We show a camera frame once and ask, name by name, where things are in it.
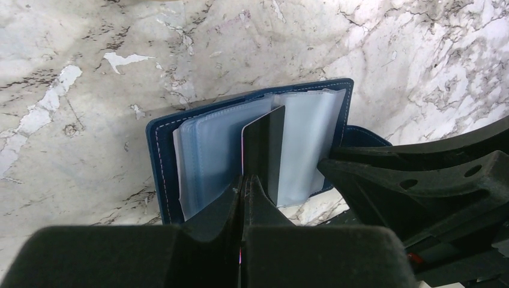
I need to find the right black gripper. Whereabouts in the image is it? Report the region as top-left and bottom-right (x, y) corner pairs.
(318, 118), (508, 287)

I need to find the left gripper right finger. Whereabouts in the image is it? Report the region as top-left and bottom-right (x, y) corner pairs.
(241, 175), (418, 287)

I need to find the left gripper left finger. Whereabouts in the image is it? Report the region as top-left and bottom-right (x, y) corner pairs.
(1, 176), (243, 287)

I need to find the blue leather card holder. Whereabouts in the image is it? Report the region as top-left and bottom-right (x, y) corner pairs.
(146, 78), (389, 224)

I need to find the dark grey credit card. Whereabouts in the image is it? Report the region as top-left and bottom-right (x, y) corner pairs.
(241, 106), (286, 205)

